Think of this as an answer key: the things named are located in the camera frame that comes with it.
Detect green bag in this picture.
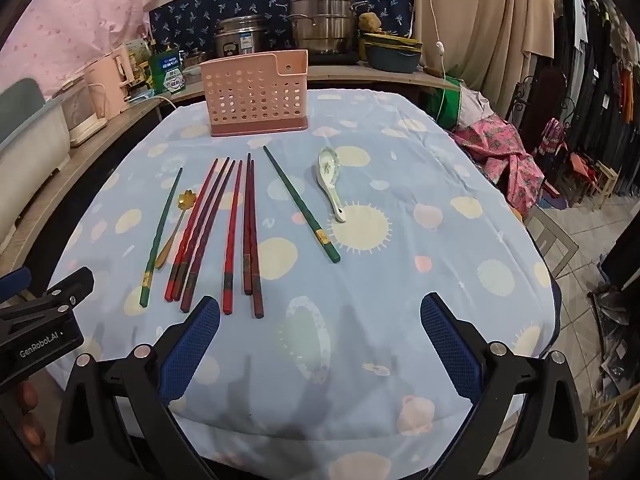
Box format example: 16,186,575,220
440,76,464,127

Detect green wooden chopstick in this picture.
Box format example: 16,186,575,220
263,145,342,264

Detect gold flower-shaped spoon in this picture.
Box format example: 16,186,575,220
154,189,197,271

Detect pile of scrap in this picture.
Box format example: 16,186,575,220
582,280,640,466

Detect white glass kettle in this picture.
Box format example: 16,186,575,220
52,77,109,149

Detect yellow bowl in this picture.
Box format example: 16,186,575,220
362,33,424,52

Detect white ceramic soup spoon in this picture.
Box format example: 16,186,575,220
318,146,348,224

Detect steel rice cooker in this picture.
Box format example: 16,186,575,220
215,15,273,61

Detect wooden curved countertop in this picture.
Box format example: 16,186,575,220
0,78,203,287

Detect pink perforated utensil holder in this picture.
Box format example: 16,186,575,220
200,50,311,138

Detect small wooden stool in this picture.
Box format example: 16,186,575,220
593,160,622,210

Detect black induction cooker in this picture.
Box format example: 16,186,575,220
306,50,362,66

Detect blue patterned tablecloth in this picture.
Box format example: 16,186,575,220
47,89,562,480

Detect beige curtain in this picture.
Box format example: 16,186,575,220
412,0,557,117

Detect red and green chopsticks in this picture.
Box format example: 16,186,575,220
139,168,184,308

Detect green tin can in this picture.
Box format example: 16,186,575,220
148,44,186,97

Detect dark red wooden chopstick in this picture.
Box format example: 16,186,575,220
249,160,264,319
180,160,236,312
243,153,253,296

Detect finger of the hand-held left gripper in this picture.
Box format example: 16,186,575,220
0,267,32,304
0,266,96,333

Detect white cable with switch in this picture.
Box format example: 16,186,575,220
421,0,449,128

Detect rack of hanging clothes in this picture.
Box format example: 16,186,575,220
549,0,640,202

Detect pink floral cloth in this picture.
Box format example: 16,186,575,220
452,115,547,217

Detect grey countertop board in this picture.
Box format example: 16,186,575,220
304,62,462,93

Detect brown loofah sponge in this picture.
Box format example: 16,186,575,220
358,12,384,36

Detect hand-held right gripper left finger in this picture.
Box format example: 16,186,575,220
54,296,222,480

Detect pink electric kettle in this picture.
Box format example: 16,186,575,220
83,45,138,122

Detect stainless steel steamer pot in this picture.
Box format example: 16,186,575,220
286,0,372,56

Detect blue bowl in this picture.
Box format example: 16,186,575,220
364,42,424,74

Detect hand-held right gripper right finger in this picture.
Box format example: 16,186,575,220
420,292,591,480

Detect person's left hand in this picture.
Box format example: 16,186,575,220
14,379,54,467

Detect pink spotted curtain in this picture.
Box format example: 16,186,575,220
0,0,174,102

